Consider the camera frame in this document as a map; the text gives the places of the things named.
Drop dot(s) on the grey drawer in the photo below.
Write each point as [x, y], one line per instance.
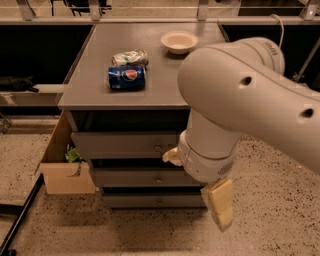
[153, 201]
[147, 177]
[116, 145]

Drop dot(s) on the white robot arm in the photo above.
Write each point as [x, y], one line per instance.
[235, 89]

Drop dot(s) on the grey bottom drawer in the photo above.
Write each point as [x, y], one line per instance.
[153, 201]

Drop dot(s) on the crushed green white can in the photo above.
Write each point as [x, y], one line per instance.
[134, 57]

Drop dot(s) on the cardboard box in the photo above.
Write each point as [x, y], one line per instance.
[61, 176]

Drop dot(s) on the grey horizontal rail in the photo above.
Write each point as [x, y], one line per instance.
[47, 95]

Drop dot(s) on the black object on rail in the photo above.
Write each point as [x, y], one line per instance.
[17, 84]

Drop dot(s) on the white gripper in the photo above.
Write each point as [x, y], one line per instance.
[203, 165]

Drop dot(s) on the green packet in box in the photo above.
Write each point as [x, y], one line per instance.
[72, 155]

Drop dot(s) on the black metal floor bar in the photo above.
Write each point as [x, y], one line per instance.
[19, 212]

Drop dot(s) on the grey top drawer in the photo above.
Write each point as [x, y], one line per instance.
[116, 145]

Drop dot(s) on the grey drawer cabinet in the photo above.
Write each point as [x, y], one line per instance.
[92, 106]

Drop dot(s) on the white paper bowl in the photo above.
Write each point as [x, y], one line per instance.
[179, 42]

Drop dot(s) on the blue pepsi can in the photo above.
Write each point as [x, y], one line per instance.
[126, 77]

